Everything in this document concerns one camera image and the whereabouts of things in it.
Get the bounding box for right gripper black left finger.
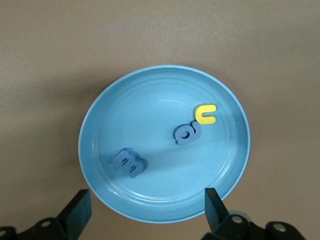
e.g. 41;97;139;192
0;188;93;240

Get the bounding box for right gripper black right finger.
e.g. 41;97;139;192
201;187;306;240

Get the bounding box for blue foam letter m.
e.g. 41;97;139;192
112;147;148;179

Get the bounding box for blue foam letter g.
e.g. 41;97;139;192
172;123;202;147

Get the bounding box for yellow foam letter u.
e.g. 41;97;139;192
194;103;217;125

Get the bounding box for blue plate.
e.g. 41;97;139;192
77;64;251;224

